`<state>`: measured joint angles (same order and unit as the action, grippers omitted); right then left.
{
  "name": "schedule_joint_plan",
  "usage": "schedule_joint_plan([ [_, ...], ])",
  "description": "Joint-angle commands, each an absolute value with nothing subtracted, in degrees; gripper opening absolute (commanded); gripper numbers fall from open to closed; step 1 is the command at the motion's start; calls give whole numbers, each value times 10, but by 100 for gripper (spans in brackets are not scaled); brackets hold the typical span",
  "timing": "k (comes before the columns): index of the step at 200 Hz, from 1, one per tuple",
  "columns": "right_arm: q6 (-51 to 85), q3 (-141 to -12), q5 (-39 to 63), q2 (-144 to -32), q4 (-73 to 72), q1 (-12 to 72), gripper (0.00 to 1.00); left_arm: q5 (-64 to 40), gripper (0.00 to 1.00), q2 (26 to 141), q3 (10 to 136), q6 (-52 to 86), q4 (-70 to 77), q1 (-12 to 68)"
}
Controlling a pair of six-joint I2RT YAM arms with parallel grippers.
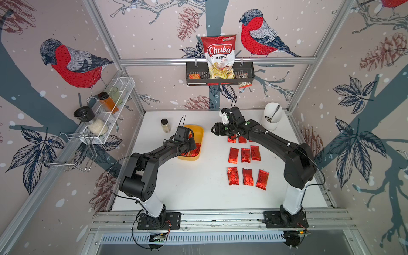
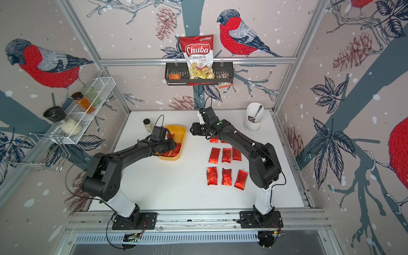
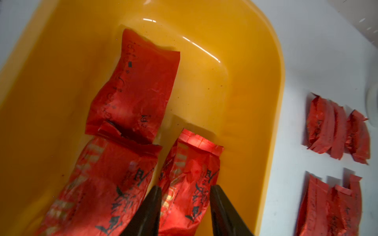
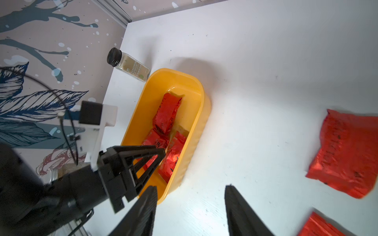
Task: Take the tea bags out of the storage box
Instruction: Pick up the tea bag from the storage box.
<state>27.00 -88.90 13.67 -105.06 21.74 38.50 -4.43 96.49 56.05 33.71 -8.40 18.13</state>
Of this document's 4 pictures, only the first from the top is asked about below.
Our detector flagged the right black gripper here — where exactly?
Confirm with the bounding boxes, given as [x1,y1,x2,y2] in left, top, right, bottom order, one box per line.
[208,123,236,137]

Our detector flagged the yellow plastic storage box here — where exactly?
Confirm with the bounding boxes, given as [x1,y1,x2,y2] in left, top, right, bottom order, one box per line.
[176,124,205,162]

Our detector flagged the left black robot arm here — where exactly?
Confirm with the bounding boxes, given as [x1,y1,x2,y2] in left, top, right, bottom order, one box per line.
[119,138,196,218]

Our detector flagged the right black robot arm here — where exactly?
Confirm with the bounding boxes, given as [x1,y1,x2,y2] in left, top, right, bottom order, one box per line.
[211,107,318,215]

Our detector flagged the red tea bags pile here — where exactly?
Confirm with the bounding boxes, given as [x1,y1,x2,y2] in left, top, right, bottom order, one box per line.
[188,143,201,157]

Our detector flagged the small spice jar on table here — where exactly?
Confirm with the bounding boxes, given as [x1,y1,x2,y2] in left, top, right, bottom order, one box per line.
[160,119,171,133]

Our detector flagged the metal spoon in cup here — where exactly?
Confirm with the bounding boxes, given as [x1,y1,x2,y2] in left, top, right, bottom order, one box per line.
[265,105,281,123]

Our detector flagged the white utensil cup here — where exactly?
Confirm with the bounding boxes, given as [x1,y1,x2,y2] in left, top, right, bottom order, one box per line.
[261,103,283,132]

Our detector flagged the Chuba cassava chips bag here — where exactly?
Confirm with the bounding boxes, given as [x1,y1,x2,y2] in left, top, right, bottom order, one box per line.
[201,35,236,79]

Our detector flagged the orange spice jar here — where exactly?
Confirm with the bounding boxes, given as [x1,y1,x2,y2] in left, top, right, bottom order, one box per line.
[97,92,119,114]

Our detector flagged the black lid rice jar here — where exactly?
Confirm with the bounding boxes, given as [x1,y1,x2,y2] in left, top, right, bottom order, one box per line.
[73,106,108,137]

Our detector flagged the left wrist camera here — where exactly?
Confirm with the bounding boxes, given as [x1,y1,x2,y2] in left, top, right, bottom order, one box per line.
[174,126,191,142]

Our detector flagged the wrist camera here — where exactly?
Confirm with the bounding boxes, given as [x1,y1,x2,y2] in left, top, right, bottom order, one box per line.
[174,126,191,142]
[219,109,230,125]

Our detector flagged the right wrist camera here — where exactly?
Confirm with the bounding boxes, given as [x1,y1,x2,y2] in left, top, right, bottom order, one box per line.
[219,109,230,125]

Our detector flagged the black wire wall basket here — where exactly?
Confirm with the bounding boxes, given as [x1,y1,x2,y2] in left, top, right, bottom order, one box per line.
[186,62,255,86]

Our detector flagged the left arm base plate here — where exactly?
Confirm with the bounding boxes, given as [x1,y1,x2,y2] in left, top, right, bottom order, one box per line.
[137,212,181,230]

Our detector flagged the white wire wall shelf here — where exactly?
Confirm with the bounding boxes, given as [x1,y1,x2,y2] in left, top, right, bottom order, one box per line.
[74,76,135,145]

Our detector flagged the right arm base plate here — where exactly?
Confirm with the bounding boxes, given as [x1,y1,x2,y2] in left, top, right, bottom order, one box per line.
[262,210,309,228]

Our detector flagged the chrome wire rack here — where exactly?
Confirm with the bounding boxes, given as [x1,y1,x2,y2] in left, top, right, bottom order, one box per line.
[37,133,98,173]

